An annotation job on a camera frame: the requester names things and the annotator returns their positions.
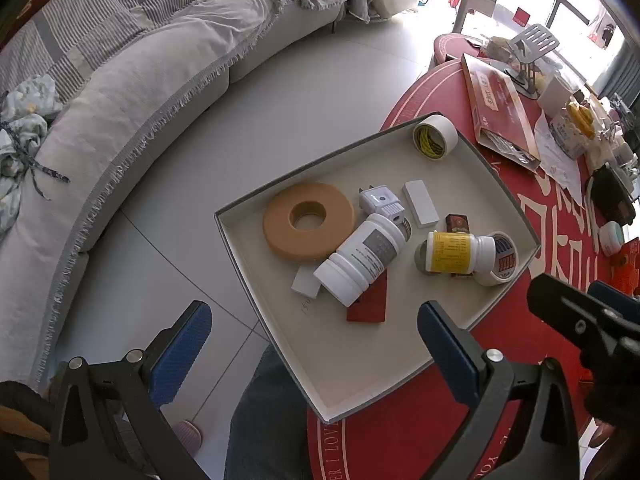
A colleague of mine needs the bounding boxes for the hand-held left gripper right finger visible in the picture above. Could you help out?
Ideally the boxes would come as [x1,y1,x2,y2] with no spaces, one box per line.
[416,300,582,480]

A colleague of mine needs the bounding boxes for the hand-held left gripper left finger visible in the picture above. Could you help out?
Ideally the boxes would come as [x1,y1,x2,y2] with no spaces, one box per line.
[49,300,214,480]

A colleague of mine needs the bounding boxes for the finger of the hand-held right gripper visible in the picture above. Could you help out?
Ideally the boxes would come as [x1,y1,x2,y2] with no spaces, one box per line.
[589,281,640,331]
[527,274,632,359]

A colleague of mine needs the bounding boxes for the masking tape roll red label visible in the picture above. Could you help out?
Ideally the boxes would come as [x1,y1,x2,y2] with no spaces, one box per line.
[472,231,521,287]

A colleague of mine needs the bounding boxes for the plain red card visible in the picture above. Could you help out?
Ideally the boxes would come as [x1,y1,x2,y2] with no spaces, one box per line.
[346,265,396,326]

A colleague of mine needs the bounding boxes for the white bottle yellow label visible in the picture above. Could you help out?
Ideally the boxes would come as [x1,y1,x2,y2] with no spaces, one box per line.
[425,231,497,276]

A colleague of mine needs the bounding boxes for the grey tray cream inside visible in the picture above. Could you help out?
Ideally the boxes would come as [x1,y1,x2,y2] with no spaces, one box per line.
[215,112,543,423]

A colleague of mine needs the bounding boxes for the white bottle grey label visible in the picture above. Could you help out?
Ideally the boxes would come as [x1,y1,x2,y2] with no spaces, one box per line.
[313,213,408,308]

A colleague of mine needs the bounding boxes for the white block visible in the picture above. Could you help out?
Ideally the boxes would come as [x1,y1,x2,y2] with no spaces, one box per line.
[291,265,323,297]

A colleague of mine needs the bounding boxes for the white rectangular box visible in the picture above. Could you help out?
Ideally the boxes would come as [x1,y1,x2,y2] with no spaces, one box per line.
[402,180,440,228]

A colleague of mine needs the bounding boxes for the white plug adapter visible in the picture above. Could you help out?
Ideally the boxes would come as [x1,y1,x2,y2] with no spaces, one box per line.
[358,186,407,226]

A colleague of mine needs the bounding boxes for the masking tape roll yellow label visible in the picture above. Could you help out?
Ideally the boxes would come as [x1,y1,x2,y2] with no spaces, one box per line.
[412,115,458,160]

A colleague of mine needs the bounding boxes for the red cardboard box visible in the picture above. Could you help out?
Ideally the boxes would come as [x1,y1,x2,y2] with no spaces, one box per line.
[610,240,640,301]

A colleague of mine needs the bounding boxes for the white round jar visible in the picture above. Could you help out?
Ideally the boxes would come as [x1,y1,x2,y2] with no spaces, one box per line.
[597,221,626,256]

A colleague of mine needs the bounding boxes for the person's leg in jeans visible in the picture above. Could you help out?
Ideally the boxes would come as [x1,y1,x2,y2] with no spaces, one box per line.
[225,347,321,480]

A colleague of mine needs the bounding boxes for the black pouch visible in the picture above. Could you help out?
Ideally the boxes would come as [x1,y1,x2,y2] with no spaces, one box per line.
[587,165,636,226]

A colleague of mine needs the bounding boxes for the loose white papers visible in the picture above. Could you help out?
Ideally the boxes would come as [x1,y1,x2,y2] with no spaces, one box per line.
[532,112,586,196]

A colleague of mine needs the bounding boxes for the packet of yellow pastries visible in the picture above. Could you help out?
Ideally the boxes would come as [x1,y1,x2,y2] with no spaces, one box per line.
[550,100,598,156]

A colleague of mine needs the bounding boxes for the white square box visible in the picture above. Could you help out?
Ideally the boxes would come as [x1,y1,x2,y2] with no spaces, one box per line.
[537,75,576,113]

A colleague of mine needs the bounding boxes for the metal spatula on stand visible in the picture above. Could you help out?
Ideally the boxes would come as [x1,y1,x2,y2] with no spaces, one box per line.
[507,22,558,98]

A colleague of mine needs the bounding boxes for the grey covered sofa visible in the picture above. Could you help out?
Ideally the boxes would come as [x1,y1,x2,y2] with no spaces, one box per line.
[0,0,373,391]

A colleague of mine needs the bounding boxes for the floral blue white cloth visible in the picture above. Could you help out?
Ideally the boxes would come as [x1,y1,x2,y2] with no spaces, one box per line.
[0,75,71,236]

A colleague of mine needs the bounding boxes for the small red round table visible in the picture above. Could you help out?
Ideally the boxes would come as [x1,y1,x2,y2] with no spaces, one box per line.
[430,32,496,68]

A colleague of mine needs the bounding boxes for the white desk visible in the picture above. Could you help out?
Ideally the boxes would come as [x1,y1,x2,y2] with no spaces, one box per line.
[452,0,501,36]

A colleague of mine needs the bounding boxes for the light grey sofa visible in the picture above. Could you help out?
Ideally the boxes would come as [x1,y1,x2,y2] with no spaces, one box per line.
[0,0,373,391]

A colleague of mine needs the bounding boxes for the grey striped blanket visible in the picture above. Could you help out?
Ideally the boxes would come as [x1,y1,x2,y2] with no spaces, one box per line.
[0,0,241,111]

